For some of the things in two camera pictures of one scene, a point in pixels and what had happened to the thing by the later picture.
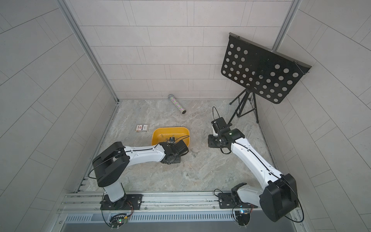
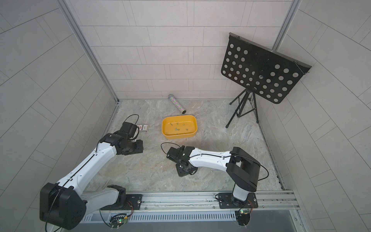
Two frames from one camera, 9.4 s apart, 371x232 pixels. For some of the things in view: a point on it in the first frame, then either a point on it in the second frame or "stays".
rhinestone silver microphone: [172, 97] stays
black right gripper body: [215, 141] -> [183, 170]
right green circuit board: [243, 217] stays
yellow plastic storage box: [163, 134] -> [179, 126]
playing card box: [142, 127] stays
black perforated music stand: [262, 71] stays
